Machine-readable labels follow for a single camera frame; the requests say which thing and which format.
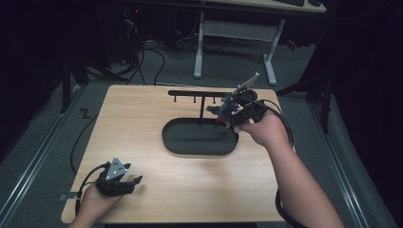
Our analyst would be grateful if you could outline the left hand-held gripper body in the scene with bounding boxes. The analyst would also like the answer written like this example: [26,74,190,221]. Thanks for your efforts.
[94,156,132,199]

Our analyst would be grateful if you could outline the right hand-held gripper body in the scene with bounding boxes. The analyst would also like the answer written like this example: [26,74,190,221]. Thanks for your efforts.
[232,71,268,124]

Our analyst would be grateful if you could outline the pale plush toy keychain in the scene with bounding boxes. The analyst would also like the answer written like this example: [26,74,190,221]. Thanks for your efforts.
[206,94,242,125]

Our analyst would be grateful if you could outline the black key rack with tray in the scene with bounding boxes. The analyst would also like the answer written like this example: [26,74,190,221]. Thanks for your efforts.
[161,89,240,157]

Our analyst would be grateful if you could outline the person's left hand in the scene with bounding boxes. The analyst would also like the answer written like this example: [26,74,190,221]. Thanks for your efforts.
[73,185,125,223]

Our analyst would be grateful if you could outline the person's right hand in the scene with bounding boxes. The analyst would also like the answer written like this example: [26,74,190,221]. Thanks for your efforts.
[237,108,292,154]

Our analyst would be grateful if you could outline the grey tape strip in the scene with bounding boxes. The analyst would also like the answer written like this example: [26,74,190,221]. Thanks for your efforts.
[58,192,79,202]

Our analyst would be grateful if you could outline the black metal stand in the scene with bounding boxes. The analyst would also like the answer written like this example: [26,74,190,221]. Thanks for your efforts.
[275,61,336,135]
[59,55,127,114]

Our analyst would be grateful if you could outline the black keyboard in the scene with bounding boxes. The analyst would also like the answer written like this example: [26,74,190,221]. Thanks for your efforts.
[274,0,307,8]

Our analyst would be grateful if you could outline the black computer tower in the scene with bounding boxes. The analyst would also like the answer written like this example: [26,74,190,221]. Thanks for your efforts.
[121,5,144,66]

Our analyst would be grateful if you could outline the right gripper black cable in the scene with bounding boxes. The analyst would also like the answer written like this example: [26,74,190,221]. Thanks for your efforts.
[250,98,307,228]

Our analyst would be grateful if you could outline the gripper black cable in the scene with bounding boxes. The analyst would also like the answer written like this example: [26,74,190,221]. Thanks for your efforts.
[69,112,110,219]
[250,98,307,228]

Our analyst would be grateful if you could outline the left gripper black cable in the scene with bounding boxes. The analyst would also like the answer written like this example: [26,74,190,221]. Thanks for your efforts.
[69,112,110,219]

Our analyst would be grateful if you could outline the white frame desk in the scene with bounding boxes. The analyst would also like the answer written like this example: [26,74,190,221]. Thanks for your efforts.
[193,0,327,86]

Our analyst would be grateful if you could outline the aluminium floor rail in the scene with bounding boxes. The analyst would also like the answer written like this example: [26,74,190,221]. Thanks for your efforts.
[307,102,371,228]
[0,85,83,220]

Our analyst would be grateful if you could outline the black floor cables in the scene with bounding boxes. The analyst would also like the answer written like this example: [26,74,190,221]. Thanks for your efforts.
[125,40,166,87]

